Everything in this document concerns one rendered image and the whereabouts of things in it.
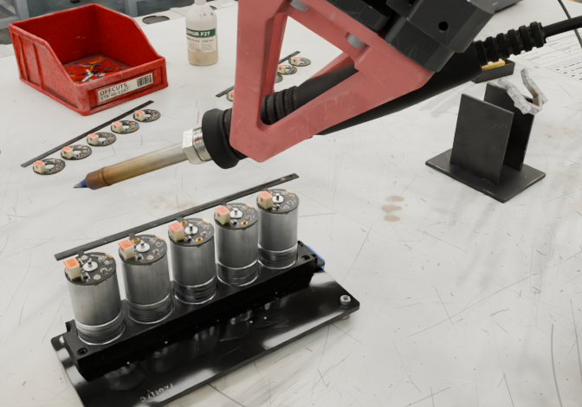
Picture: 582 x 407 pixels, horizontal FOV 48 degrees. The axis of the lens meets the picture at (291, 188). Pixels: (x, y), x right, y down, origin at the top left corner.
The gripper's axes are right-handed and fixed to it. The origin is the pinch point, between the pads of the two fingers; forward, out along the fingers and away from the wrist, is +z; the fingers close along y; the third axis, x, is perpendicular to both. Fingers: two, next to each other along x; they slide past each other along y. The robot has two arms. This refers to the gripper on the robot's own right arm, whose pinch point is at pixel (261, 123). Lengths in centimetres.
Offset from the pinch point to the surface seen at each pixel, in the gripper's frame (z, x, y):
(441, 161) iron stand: 8.8, 15.7, -26.0
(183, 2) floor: 131, -48, -298
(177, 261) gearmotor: 12.1, 0.5, -3.9
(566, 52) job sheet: 2, 29, -56
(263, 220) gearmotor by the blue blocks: 9.8, 3.6, -7.9
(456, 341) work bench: 8.8, 16.5, -5.9
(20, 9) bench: 131, -89, -209
